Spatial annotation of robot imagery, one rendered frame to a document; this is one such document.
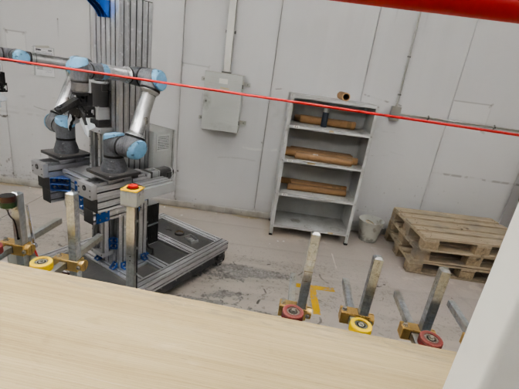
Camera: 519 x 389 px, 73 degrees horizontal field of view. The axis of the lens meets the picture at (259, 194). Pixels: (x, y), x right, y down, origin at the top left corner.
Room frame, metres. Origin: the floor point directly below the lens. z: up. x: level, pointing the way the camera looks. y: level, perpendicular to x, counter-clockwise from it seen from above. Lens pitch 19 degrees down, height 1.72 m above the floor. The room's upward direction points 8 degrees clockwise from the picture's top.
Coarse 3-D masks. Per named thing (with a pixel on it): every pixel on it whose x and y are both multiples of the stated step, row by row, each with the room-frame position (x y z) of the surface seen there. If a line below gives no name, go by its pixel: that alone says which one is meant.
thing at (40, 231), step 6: (48, 222) 1.57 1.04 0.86; (54, 222) 1.58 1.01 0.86; (60, 222) 1.63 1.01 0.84; (36, 228) 1.49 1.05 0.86; (42, 228) 1.50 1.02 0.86; (48, 228) 1.53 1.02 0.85; (30, 234) 1.44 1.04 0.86; (36, 234) 1.46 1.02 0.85; (42, 234) 1.50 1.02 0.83; (30, 240) 1.42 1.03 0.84; (6, 246) 1.31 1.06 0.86; (6, 252) 1.28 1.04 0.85; (0, 258) 1.25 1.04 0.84
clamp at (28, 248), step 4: (8, 240) 1.34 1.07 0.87; (12, 240) 1.35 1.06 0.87; (4, 244) 1.32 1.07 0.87; (8, 244) 1.31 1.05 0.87; (12, 244) 1.32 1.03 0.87; (28, 244) 1.33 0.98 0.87; (32, 244) 1.34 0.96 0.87; (12, 248) 1.31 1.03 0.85; (16, 248) 1.31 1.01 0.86; (20, 248) 1.31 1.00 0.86; (24, 248) 1.31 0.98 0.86; (28, 248) 1.32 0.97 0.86; (32, 248) 1.34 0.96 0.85; (12, 252) 1.31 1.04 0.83; (16, 252) 1.31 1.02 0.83; (20, 252) 1.31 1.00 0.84; (24, 252) 1.30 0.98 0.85; (28, 252) 1.31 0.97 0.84; (32, 252) 1.34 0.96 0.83
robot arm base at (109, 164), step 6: (108, 156) 1.96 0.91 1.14; (120, 156) 1.99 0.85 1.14; (102, 162) 1.97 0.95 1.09; (108, 162) 1.95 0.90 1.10; (114, 162) 1.96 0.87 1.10; (120, 162) 1.99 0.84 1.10; (102, 168) 1.95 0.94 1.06; (108, 168) 1.94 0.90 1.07; (114, 168) 1.96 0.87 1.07; (120, 168) 1.97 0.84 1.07; (126, 168) 2.02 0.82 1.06
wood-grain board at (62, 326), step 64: (0, 320) 0.84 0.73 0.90; (64, 320) 0.88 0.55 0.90; (128, 320) 0.92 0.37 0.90; (192, 320) 0.96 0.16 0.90; (256, 320) 1.01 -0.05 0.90; (0, 384) 0.64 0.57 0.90; (64, 384) 0.66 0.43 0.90; (128, 384) 0.69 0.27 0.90; (192, 384) 0.72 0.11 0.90; (256, 384) 0.74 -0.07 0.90; (320, 384) 0.78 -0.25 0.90; (384, 384) 0.81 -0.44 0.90
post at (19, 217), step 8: (16, 192) 1.33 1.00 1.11; (16, 200) 1.32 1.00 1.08; (24, 208) 1.35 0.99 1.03; (16, 216) 1.32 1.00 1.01; (24, 216) 1.34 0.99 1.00; (16, 224) 1.32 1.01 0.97; (24, 224) 1.34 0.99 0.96; (24, 232) 1.33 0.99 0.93; (16, 240) 1.32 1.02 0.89; (24, 240) 1.33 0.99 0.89; (16, 256) 1.32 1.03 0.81; (24, 256) 1.32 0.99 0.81; (24, 264) 1.32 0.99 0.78
